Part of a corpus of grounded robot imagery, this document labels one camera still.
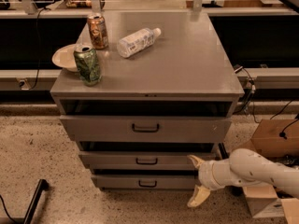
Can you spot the orange soda can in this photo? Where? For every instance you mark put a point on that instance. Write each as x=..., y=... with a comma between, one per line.
x=98, y=30

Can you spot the grey bottom drawer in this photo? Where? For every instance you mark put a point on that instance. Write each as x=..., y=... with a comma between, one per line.
x=144, y=181

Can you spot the grey metal drawer cabinet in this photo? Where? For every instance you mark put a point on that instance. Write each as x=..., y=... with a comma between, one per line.
x=185, y=73

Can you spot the grey drawer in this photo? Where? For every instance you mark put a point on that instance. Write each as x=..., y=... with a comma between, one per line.
x=145, y=129
x=144, y=181
x=112, y=160

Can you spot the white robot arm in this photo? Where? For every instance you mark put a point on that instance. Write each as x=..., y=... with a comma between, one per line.
x=243, y=168

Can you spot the black metal stand leg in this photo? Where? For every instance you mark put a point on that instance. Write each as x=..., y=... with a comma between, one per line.
x=41, y=187

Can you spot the grey top drawer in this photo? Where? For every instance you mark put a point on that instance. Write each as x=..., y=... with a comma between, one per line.
x=145, y=129

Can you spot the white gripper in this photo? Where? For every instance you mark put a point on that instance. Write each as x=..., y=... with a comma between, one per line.
x=206, y=174

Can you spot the green soda can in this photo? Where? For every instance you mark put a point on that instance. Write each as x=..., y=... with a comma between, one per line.
x=87, y=63

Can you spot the brown cardboard box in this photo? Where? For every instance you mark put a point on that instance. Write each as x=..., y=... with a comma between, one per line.
x=272, y=141

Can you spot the black bar beside cabinet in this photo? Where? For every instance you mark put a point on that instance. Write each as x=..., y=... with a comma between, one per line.
x=236, y=191

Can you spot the clear plastic water bottle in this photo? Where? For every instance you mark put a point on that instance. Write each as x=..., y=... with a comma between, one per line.
x=137, y=41

